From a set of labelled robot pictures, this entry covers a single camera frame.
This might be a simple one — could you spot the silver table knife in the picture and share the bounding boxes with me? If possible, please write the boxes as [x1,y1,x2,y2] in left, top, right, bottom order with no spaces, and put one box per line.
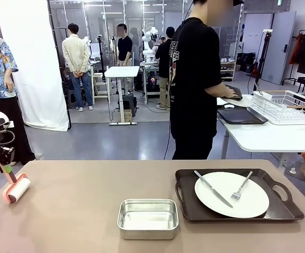
[194,170,234,209]

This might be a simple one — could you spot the person with black cap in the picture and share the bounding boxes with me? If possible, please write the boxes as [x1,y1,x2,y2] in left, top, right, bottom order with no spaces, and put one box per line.
[155,26,177,111]

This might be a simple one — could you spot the black camera tripod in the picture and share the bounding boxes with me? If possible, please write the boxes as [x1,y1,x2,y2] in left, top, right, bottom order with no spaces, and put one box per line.
[97,34,106,81]

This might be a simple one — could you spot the white standing desk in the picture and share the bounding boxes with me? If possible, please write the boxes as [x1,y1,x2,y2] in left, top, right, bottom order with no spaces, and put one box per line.
[104,65,140,126]

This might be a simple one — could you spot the white side table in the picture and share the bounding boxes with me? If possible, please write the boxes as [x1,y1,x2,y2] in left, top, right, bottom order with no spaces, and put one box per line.
[216,93,305,174]

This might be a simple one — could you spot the black bags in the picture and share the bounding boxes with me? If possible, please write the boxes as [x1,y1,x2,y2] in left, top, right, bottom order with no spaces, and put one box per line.
[236,52,256,74]

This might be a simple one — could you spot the wooden shoe rack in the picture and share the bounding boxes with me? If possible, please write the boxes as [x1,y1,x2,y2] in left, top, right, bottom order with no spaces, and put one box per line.
[220,61,237,82]

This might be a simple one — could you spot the person's right hand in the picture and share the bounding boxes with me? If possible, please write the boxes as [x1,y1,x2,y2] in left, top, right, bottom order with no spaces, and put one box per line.
[224,85,236,100]

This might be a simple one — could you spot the orange hanging garment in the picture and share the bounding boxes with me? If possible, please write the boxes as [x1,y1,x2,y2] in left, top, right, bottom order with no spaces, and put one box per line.
[289,34,301,65]

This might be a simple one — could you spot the white step stool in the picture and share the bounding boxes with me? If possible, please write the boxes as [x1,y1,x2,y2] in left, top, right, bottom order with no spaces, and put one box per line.
[91,72,111,104]

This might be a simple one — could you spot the cardboard box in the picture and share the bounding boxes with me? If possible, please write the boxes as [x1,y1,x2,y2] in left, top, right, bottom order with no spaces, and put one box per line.
[117,109,132,123]

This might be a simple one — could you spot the person in black t-shirt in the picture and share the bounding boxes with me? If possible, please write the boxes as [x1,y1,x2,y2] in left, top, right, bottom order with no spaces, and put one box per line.
[169,0,244,161]

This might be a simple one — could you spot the dark brown serving tray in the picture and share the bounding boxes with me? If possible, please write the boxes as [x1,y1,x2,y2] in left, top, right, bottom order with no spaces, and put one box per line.
[217,106,269,125]
[175,168,305,223]

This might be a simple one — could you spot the person in beige shirt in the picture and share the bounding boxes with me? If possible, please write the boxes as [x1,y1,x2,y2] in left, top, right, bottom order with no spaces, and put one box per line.
[62,23,94,112]

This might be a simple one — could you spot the rectangular metal tray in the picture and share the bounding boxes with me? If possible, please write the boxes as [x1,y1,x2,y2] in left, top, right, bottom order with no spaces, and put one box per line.
[117,199,180,241]

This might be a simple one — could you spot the gray door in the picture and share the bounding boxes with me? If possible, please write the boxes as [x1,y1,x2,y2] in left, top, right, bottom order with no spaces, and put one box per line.
[260,11,297,85]

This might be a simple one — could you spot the dark gray cloth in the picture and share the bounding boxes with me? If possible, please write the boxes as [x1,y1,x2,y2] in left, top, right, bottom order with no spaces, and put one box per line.
[225,84,243,102]

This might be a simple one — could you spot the white wire dish rack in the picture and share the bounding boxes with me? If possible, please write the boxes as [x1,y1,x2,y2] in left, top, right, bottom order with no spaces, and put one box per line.
[249,90,305,126]

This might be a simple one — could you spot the white backdrop curtain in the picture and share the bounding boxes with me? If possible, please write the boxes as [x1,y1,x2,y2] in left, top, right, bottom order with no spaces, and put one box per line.
[0,0,70,132]

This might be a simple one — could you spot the metal frame work table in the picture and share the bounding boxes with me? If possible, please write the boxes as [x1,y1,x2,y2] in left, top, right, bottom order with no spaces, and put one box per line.
[139,61,170,105]

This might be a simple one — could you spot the black clothes rack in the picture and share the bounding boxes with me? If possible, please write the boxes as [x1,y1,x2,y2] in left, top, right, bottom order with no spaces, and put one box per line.
[281,29,305,86]

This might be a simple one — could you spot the black box under desk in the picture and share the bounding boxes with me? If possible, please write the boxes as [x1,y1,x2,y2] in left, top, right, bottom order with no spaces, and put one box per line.
[122,94,137,117]

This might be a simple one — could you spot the white round plate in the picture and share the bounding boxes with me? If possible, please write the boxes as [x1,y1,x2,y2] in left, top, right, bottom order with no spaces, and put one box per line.
[216,96,244,106]
[194,171,270,219]

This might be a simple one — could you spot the black tripod light stand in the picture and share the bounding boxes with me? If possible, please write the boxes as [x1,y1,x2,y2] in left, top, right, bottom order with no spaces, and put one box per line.
[252,29,273,92]

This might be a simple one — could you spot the pink lint roller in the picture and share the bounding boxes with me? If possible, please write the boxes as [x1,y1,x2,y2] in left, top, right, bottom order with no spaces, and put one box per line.
[0,161,32,205]

